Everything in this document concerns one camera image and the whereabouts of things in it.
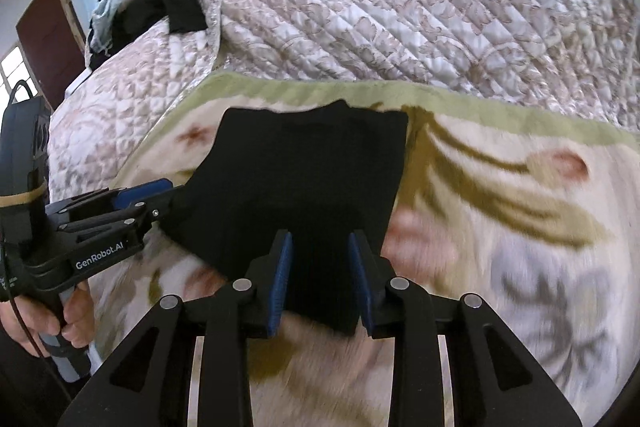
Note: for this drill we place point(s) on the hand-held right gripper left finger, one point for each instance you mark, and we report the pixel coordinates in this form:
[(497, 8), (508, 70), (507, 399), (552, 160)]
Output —
[(280, 287)]

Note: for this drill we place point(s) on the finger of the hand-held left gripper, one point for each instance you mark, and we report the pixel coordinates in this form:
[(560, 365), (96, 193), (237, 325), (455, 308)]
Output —
[(150, 213), (142, 192)]

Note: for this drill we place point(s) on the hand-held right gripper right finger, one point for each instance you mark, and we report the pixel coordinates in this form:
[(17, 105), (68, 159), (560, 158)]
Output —
[(361, 287)]

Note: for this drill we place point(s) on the black pants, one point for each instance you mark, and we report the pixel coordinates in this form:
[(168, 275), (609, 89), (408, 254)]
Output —
[(300, 167)]

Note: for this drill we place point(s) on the person's left forearm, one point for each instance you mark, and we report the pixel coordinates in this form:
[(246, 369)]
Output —
[(20, 387)]

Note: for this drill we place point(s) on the person's left hand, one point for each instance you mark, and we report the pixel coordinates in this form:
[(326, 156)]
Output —
[(80, 317)]

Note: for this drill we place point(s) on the floral fleece blanket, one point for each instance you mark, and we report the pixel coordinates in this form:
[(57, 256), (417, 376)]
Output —
[(500, 187)]

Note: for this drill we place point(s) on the window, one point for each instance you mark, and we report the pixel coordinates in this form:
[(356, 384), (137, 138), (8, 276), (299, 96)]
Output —
[(15, 67)]

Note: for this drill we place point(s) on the brown wooden door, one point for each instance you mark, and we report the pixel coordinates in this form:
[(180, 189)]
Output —
[(45, 42)]

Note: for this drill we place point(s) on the light blue garment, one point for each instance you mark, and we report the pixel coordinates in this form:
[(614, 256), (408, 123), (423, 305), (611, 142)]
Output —
[(107, 7)]

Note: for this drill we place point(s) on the pile of dark clothes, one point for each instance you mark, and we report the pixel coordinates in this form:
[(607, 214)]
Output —
[(185, 2)]

